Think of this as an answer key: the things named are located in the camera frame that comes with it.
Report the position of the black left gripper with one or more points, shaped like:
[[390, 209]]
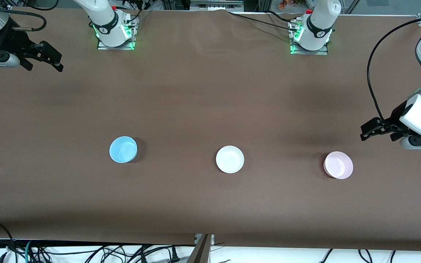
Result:
[[395, 116]]

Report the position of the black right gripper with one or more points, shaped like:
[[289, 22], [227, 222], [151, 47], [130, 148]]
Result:
[[10, 41]]

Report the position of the pink bowl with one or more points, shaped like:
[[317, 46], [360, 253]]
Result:
[[337, 165]]

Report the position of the light blue bowl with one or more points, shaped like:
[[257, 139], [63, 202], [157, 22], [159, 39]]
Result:
[[122, 149]]

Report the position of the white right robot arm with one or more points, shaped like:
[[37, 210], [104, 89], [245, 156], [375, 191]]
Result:
[[106, 22]]

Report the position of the white bowl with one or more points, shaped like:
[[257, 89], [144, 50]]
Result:
[[230, 159]]

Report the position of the orange colourful object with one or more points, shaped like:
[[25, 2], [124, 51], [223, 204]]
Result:
[[285, 3]]

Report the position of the brown table mat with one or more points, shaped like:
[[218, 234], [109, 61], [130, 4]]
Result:
[[210, 91]]

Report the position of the grey device with ports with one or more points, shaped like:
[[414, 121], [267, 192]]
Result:
[[216, 5]]

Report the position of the black power plug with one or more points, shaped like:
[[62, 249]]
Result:
[[175, 255]]

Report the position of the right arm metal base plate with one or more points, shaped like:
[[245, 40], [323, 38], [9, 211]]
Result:
[[102, 46]]

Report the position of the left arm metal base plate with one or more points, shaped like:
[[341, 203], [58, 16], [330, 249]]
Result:
[[322, 52]]

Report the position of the metal table frame bracket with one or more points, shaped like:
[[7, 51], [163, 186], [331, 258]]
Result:
[[201, 252]]

